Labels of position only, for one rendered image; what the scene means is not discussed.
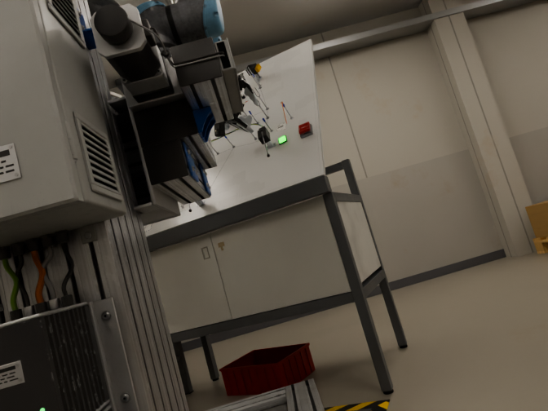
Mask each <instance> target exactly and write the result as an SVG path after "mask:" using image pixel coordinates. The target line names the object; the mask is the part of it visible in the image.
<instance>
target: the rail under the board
mask: <svg viewBox="0 0 548 411"><path fill-rule="evenodd" d="M327 192H332V189H331V187H330V184H329V179H328V176H324V175H323V176H321V177H318V178H315V179H312V180H309V181H307V182H304V183H300V184H298V185H295V186H293V187H290V188H286V189H283V190H281V191H279V192H274V193H272V194H269V195H266V196H265V197H260V198H258V199H255V200H252V201H249V202H246V203H244V204H241V205H237V206H234V207H232V208H230V209H227V210H223V211H220V212H218V213H216V214H212V215H209V216H206V217H204V218H201V219H198V220H195V221H192V222H190V223H186V224H184V225H181V226H178V227H176V228H171V229H170V230H167V231H164V232H160V233H158V234H155V235H153V236H149V237H146V238H147V242H148V248H149V251H150V252H152V251H154V250H159V249H161V248H164V247H167V246H169V245H173V244H176V243H179V242H181V241H186V240H188V239H191V238H193V237H196V236H200V235H203V234H206V233H208V232H212V231H215V230H218V229H220V228H225V227H227V226H230V225H233V224H235V223H239V222H242V221H245V220H247V219H252V218H254V217H257V216H260V215H262V214H266V213H269V212H272V211H274V210H279V209H281V208H284V207H286V206H291V205H293V204H296V203H299V202H301V201H305V200H308V199H311V198H313V197H318V196H320V195H323V194H325V193H327Z"/></svg>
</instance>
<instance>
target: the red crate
mask: <svg viewBox="0 0 548 411"><path fill-rule="evenodd" d="M309 345H310V343H302V344H295V345H289V346H282V347H270V348H264V349H257V350H253V351H251V352H249V353H247V354H245V355H243V356H242V357H240V358H238V359H237V360H234V361H233V362H231V363H230V364H228V365H225V366H224V367H222V368H221V369H219V371H221V373H222V376H223V381H224V385H225V388H226V392H227V395H228V396H245V395H259V394H262V393H265V392H268V391H273V390H276V389H278V388H281V387H286V386H288V385H292V384H295V383H297V382H301V381H302V380H303V379H304V378H306V377H307V376H308V375H309V374H311V373H312V372H314V371H315V370H316V369H315V366H314V363H313V360H312V355H311V352H310V349H309Z"/></svg>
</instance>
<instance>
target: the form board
mask: <svg viewBox="0 0 548 411"><path fill-rule="evenodd" d="M260 65H261V67H262V68H261V70H260V72H258V74H259V76H262V77H261V80H260V82H259V84H260V85H261V87H262V88H261V89H259V86H258V84H257V83H256V81H255V80H254V79H253V77H252V76H249V74H248V73H247V72H245V71H243V72H241V73H244V74H243V75H244V77H245V78H244V79H245V80H246V81H247V82H248V83H249V84H250V86H251V88H252V89H253V90H254V91H253V92H255V94H256V95H257V96H259V94H260V98H261V99H262V101H263V102H264V103H265V105H266V106H267V108H269V109H268V110H266V107H265V106H264V104H263V102H262V101H261V99H260V98H259V97H257V96H256V95H255V96H256V98H257V100H258V101H259V102H258V103H260V106H261V108H262V109H263V111H264V112H265V113H266V115H267V116H268V117H269V118H268V119H266V118H267V117H266V116H265V114H264V113H263V111H262V110H261V108H260V107H259V106H257V105H255V104H254V102H253V100H251V99H250V97H249V96H248V95H245V94H243V95H244V96H245V98H244V99H242V98H241V99H242V103H244V108H243V109H244V112H245V113H246V115H247V116H248V115H250V116H251V114H250V113H249V111H251V113H252V115H253V116H254V117H252V116H251V117H252V122H251V124H254V123H257V122H259V124H260V125H262V126H265V127H266V128H267V130H268V132H269V133H270V139H271V141H272V143H275V142H276V146H275V147H273V148H270V149H268V153H269V154H270V157H267V150H266V148H265V144H261V142H260V141H259V139H257V140H254V137H253V135H252V134H251V133H248V132H245V131H243V130H236V131H234V132H232V133H231V134H229V135H226V136H227V138H228V140H229V141H230V142H231V143H232V145H234V146H235V148H233V147H232V145H231V144H230V143H229V141H228V140H227V139H226V138H225V137H222V138H220V139H217V140H215V141H213V142H211V145H212V147H213V148H214V149H215V150H214V149H213V151H214V157H215V160H216V163H217V166H216V167H213V168H209V169H206V170H205V172H206V173H207V179H208V183H209V185H210V187H211V189H210V191H211V196H210V197H209V198H206V199H203V200H202V201H205V205H203V206H200V207H197V203H196V202H193V203H190V206H191V210H192V212H189V203H188V208H187V209H186V210H183V211H181V212H180V214H181V215H180V216H178V217H174V218H172V219H167V220H163V221H160V222H157V223H153V224H152V227H151V230H150V231H147V232H145V235H146V237H149V236H153V235H155V234H158V233H160V232H164V231H167V230H170V229H172V228H176V227H178V226H181V225H184V224H186V223H190V222H192V221H195V220H198V219H201V218H204V217H206V216H209V215H212V214H216V213H218V212H220V211H223V210H227V209H230V208H232V207H234V206H238V205H241V204H244V203H246V202H249V201H252V200H255V199H258V198H260V197H265V196H266V195H269V194H272V193H274V192H279V191H281V190H283V189H286V188H290V187H293V186H295V185H298V184H300V183H304V182H307V181H309V180H312V179H315V178H318V177H321V176H323V175H324V176H325V160H324V152H323V143H322V135H321V128H320V112H319V104H318V95H317V87H316V72H315V64H314V55H313V47H312V40H311V39H309V40H306V41H305V42H302V43H300V44H298V45H297V46H294V47H292V48H290V49H289V50H287V51H284V52H282V53H280V54H278V55H275V56H273V57H272V58H270V59H268V60H265V61H263V62H262V63H260ZM241 73H238V74H241ZM255 88H256V89H257V90H255ZM257 91H258V92H259V93H258V92H257ZM243 95H242V96H243ZM248 100H249V101H248ZM245 101H248V102H246V103H245ZM281 102H283V104H284V105H285V107H286V109H287V110H288V112H289V114H290V116H291V117H293V119H292V120H291V119H290V116H289V114H288V113H287V111H286V110H285V108H284V111H285V114H284V111H283V108H282V104H281ZM239 116H245V114H244V113H243V112H241V115H240V114H239ZM239 116H238V117H239ZM285 117H286V121H287V124H286V129H285V130H281V131H279V132H276V129H277V125H280V124H281V123H284V122H285ZM254 118H255V119H256V121H257V122H256V121H255V120H254ZM263 118H264V120H265V121H266V123H267V124H268V125H269V127H270V128H271V130H273V132H270V129H269V128H268V126H267V124H266V123H265V122H264V121H263ZM306 122H309V123H310V124H312V130H313V135H309V136H308V137H305V138H303V139H301V137H300V134H299V132H298V126H299V125H302V124H303V123H306ZM284 135H286V137H287V142H285V143H283V144H281V145H279V140H278V139H279V138H280V137H282V136H284ZM216 152H219V155H217V153H216Z"/></svg>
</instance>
